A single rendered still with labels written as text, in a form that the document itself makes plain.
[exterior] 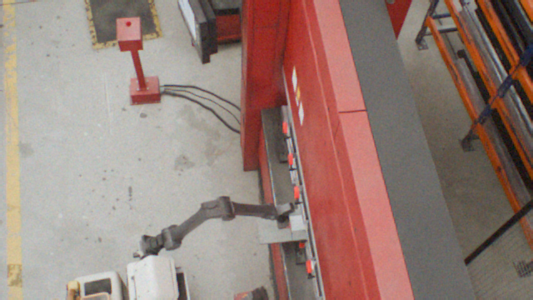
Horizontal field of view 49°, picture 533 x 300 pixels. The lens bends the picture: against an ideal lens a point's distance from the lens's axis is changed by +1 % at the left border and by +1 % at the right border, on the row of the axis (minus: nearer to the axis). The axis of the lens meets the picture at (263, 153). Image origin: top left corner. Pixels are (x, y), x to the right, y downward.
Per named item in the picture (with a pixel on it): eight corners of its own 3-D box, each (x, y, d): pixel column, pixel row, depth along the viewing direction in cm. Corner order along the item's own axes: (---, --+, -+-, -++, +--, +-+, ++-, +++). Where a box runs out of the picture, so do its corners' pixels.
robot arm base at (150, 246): (141, 235, 288) (143, 257, 282) (152, 229, 284) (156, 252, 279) (152, 237, 294) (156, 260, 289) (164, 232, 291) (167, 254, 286)
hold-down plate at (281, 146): (272, 121, 362) (273, 118, 360) (281, 120, 363) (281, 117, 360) (279, 162, 348) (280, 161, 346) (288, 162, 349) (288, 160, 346)
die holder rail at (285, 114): (280, 113, 365) (281, 105, 357) (289, 112, 366) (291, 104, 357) (292, 184, 342) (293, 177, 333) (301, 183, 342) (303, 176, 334)
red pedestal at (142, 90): (129, 85, 476) (109, 16, 403) (159, 82, 478) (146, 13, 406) (129, 105, 467) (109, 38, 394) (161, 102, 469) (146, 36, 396)
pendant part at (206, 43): (177, 10, 355) (171, -35, 323) (196, 5, 357) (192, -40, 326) (201, 65, 336) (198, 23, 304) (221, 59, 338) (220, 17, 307)
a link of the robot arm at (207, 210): (204, 196, 257) (210, 217, 253) (228, 195, 265) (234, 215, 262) (157, 232, 287) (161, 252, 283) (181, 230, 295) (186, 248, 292)
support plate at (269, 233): (255, 213, 319) (256, 213, 318) (301, 209, 322) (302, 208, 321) (259, 244, 311) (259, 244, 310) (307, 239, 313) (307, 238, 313)
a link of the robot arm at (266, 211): (212, 199, 265) (219, 221, 262) (221, 194, 263) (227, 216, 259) (266, 204, 300) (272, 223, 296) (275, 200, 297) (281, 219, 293)
